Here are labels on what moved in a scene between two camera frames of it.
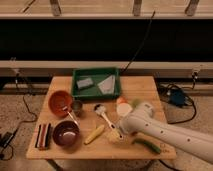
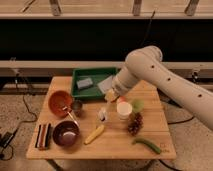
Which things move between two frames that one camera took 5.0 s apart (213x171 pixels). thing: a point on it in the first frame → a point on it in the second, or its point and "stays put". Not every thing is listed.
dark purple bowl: [66, 133] stays put
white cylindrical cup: [124, 109] stays put
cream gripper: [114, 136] → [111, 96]
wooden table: [88, 128] stays put
